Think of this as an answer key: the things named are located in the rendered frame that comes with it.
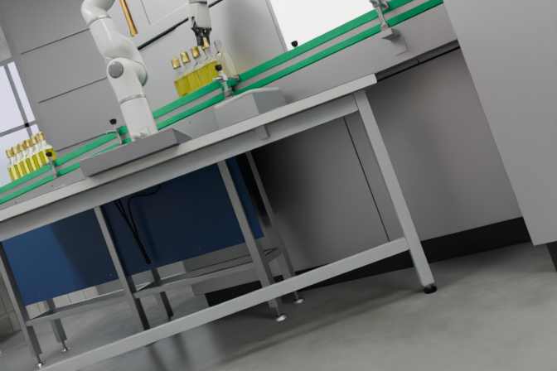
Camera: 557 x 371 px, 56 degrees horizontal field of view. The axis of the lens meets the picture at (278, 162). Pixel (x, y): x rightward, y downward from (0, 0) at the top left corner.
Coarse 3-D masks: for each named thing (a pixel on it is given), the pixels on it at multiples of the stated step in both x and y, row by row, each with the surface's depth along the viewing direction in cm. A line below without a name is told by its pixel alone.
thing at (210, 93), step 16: (192, 96) 208; (208, 96) 205; (224, 96) 202; (160, 112) 217; (176, 112) 213; (192, 112) 209; (160, 128) 218; (96, 144) 236; (112, 144) 232; (64, 160) 248; (32, 176) 260; (48, 176) 255; (0, 192) 274; (16, 192) 268
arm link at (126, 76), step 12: (120, 60) 177; (132, 60) 183; (108, 72) 178; (120, 72) 176; (132, 72) 178; (144, 72) 188; (120, 84) 177; (132, 84) 177; (120, 96) 178; (132, 96) 177; (144, 96) 180
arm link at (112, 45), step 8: (96, 24) 179; (104, 24) 180; (112, 24) 182; (96, 32) 180; (104, 32) 179; (112, 32) 180; (96, 40) 180; (104, 40) 179; (112, 40) 179; (120, 40) 182; (128, 40) 188; (104, 48) 179; (112, 48) 179; (120, 48) 181; (128, 48) 186; (136, 48) 191; (104, 56) 183; (112, 56) 182; (120, 56) 184; (128, 56) 188; (136, 56) 190; (144, 64) 191
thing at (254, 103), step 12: (252, 96) 173; (264, 96) 180; (276, 96) 187; (288, 96) 197; (228, 108) 178; (240, 108) 176; (252, 108) 174; (264, 108) 177; (216, 120) 181; (228, 120) 179; (240, 120) 177
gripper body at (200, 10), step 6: (192, 6) 212; (198, 6) 212; (204, 6) 215; (192, 12) 212; (198, 12) 212; (204, 12) 215; (198, 18) 212; (204, 18) 215; (210, 18) 219; (198, 24) 212; (204, 24) 215; (210, 24) 219
